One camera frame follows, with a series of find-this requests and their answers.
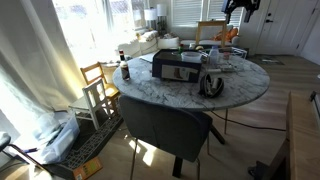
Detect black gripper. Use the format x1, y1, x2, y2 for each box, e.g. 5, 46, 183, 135
221, 0, 262, 24

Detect white medicine bottle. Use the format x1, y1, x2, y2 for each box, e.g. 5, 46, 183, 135
210, 76, 220, 91

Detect white bottle blue cap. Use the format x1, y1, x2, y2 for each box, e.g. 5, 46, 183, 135
208, 45, 220, 66

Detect black glasses case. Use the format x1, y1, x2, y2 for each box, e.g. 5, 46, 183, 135
198, 72, 225, 100

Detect dark sauce bottle red cap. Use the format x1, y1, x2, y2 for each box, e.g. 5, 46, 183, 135
118, 49, 131, 82

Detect orange pillow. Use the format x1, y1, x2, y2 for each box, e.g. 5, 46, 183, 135
212, 26, 240, 43

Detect white door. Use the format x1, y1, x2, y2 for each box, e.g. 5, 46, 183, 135
254, 0, 318, 57

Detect clear plastic box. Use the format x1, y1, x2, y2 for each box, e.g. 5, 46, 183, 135
204, 46, 250, 74

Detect white window blinds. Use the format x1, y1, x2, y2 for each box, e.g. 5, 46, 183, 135
171, 0, 245, 28

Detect white plastic bowl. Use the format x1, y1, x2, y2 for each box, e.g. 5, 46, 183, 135
180, 50, 204, 64

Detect white pillow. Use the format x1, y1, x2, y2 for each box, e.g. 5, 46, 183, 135
157, 36, 181, 51

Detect white table lamp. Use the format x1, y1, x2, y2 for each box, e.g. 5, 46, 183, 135
156, 2, 169, 33
143, 7, 158, 31

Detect navy cardboard box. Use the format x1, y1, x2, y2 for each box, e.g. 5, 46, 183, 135
151, 48, 203, 84

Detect white sofa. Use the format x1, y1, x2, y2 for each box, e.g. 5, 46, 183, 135
116, 27, 242, 60

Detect grey upholstered chair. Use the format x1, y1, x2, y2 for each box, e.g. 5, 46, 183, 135
118, 94, 214, 180

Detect wooden bench top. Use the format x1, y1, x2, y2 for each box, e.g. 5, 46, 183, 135
269, 91, 320, 180

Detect wooden child chair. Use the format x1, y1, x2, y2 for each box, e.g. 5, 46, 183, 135
79, 61, 121, 112

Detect white child chair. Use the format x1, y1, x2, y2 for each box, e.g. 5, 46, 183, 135
67, 77, 113, 131

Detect black floor mat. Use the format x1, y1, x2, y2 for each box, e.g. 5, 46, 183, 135
42, 112, 125, 180

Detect white curtain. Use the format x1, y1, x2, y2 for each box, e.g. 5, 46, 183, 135
0, 0, 88, 136

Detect orange cardboard box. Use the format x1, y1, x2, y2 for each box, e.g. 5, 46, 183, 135
72, 156, 104, 180

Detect clear plastic bag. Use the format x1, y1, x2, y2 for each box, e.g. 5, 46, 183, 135
27, 111, 81, 166

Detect tall wooden chair frame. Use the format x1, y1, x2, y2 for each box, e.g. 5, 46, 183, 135
194, 19, 228, 47

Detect black floor cable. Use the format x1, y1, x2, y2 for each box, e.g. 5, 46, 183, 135
209, 109, 288, 133

